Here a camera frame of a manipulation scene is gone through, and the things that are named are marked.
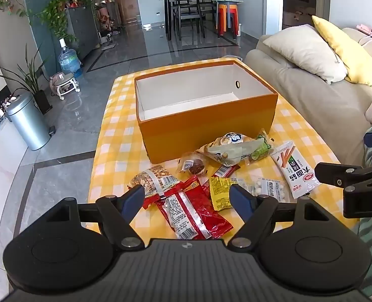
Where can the red packet white label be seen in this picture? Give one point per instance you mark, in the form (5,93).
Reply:
(178,217)

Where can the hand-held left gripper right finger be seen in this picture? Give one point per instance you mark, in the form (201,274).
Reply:
(241,201)

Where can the pink item on sofa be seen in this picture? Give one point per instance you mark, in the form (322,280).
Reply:
(371,31)

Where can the orange cardboard box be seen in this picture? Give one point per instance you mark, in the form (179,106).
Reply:
(204,127)

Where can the beige sofa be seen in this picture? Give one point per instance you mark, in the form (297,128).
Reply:
(308,100)

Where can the beige snack bag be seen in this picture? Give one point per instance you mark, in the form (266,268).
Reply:
(223,146)

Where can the white stick snack packet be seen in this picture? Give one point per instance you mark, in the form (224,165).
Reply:
(294,171)

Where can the yellow checked tablecloth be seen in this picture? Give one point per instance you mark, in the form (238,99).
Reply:
(119,125)

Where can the yellow snack packet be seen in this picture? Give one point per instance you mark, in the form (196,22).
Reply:
(220,195)

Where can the black dining table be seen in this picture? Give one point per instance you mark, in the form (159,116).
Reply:
(170,6)

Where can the clear packet white candies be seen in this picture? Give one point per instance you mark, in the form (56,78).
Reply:
(271,188)

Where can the grey metal trash can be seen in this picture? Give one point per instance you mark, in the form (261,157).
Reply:
(27,122)

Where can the blue water bottle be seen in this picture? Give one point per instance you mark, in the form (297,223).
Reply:
(68,60)

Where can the leafy green trailing plant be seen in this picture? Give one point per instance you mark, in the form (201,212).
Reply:
(58,15)

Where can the grey cabinet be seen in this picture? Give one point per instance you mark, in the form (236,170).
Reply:
(83,30)

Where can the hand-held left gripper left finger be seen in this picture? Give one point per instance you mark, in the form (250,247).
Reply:
(130,200)

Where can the yellow pillow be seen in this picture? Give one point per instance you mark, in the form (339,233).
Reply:
(346,47)

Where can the potted plant black pot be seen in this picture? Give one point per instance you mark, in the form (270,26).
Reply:
(42,100)

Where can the small white wheeled stool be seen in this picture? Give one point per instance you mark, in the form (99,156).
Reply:
(64,83)

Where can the baby stroller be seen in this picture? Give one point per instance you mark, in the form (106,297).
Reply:
(105,25)

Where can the stack of orange red stools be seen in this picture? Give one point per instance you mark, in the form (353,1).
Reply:
(226,17)

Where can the slim red snack packet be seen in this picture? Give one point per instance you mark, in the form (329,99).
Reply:
(186,186)

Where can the beige pillow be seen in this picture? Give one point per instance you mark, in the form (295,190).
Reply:
(305,50)

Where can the green snack packet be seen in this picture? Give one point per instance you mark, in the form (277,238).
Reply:
(260,149)

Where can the brown muffin clear packet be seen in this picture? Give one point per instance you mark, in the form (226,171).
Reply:
(195,166)

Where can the small dark red packet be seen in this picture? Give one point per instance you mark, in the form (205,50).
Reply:
(225,171)

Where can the peanut snack packet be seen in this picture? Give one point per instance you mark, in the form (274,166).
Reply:
(156,179)

